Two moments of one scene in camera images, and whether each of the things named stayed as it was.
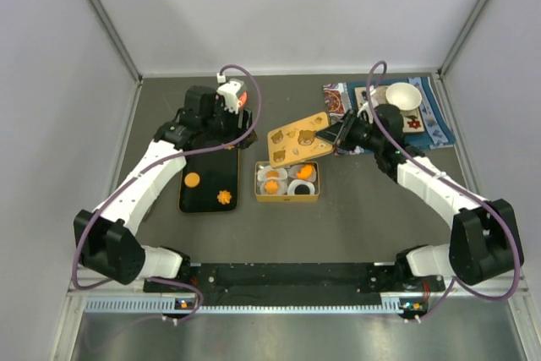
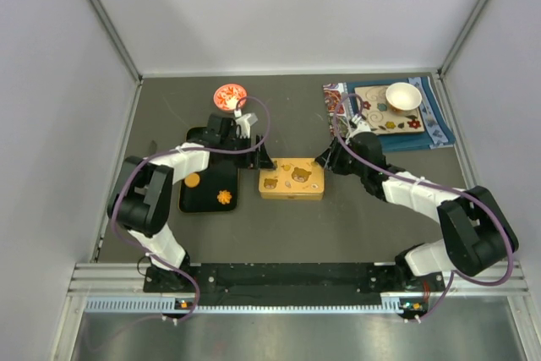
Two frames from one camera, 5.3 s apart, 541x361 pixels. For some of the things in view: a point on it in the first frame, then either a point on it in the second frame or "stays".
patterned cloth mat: x=340 y=99 stays
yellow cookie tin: x=298 y=182 stays
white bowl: x=404 y=95 stays
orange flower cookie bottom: x=224 y=197 stays
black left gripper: x=237 y=133 → x=248 y=161
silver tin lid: x=297 y=141 → x=293 y=178
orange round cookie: x=192 y=179 stays
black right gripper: x=339 y=131 → x=336 y=150
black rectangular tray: x=209 y=183 stays
